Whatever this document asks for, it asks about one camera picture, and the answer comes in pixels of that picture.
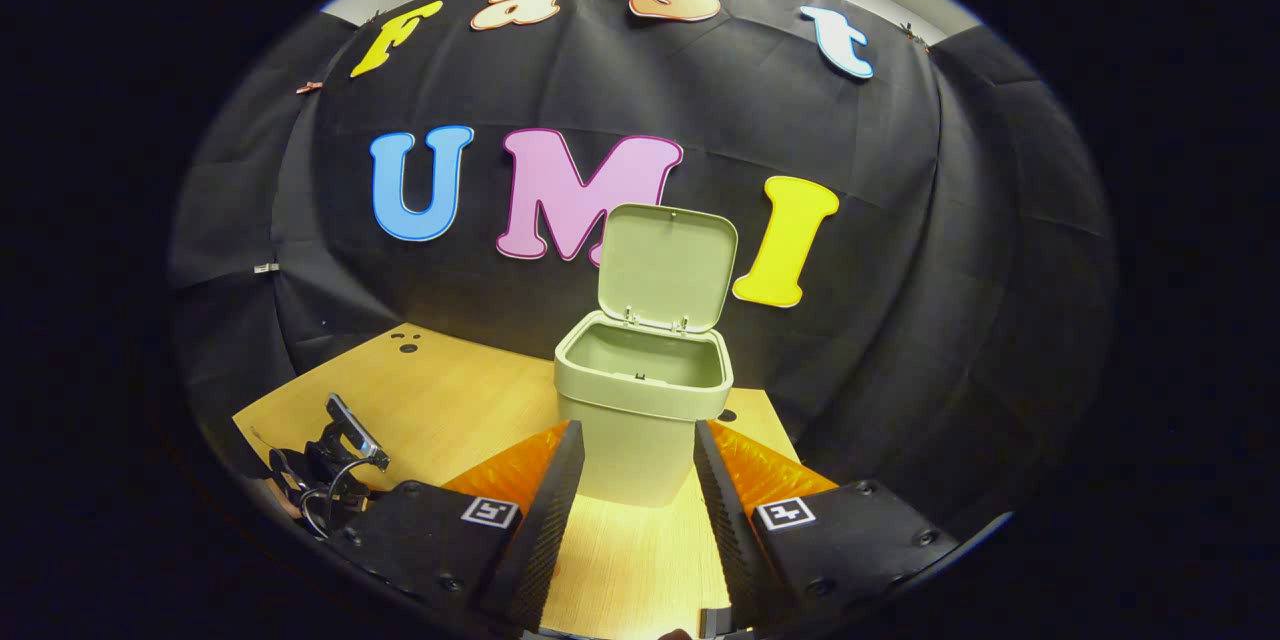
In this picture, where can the wooden desktop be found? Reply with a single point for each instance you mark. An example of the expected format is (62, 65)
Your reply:
(470, 400)

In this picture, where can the orange cloth clip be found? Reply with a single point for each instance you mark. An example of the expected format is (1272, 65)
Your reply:
(309, 87)

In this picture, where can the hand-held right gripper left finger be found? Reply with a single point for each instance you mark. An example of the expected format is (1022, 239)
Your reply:
(545, 520)

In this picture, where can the pale green desktop garbage bin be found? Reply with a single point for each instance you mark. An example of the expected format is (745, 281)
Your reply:
(640, 440)

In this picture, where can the black backdrop cloth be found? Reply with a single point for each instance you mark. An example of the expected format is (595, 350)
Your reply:
(900, 220)

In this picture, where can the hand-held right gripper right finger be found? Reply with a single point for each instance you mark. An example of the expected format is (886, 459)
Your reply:
(725, 520)

